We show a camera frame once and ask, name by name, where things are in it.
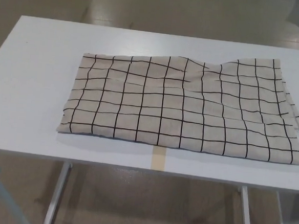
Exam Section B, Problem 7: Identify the white table leg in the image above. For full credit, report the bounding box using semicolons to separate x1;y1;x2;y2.
274;191;290;224
42;161;74;224
238;186;255;224

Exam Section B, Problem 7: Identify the white towel with black grid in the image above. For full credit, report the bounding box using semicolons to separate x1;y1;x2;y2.
54;43;299;166

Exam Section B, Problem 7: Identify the beige tape strip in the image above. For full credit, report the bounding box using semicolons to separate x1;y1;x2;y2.
150;146;168;171

